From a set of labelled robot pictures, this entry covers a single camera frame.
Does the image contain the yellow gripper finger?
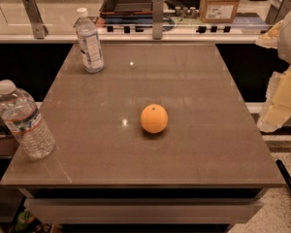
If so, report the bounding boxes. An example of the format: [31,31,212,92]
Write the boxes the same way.
[255,20,283,49]
[257,65,291,133]

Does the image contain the clear water bottle red label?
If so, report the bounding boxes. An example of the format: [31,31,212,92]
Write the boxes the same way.
[0,80,55,159]

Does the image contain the water bottle white blue label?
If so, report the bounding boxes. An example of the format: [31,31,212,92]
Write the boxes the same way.
[75,8,104,73]

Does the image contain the cardboard box with label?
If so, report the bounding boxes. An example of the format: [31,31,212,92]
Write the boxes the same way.
[199,0,240,23]

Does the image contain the black pole on floor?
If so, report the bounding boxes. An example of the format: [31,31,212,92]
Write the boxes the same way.
[275,159,291,192]

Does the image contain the table drawer front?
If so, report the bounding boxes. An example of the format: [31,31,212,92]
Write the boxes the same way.
[25,199,263,224]

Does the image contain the orange fruit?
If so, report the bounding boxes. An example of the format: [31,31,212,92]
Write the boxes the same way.
[141,104,168,134]

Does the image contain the dark tray orange rim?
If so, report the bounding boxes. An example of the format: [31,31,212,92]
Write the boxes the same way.
[100,0,152,16]

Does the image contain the green object under table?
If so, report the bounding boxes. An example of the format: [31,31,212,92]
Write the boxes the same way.
[15,211,35,233]

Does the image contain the right metal glass bracket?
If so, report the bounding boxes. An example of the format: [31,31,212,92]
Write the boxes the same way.
[265,0,291,24]

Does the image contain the metal glass bracket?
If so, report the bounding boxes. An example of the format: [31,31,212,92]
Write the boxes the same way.
[21,0,49,39]
[152,0,164,40]
[265,0,291,24]

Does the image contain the middle metal glass bracket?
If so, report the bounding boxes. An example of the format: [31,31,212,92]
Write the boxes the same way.
[152,0,164,40]

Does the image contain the left metal glass bracket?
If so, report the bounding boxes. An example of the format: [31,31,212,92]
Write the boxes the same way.
[21,0,49,39]

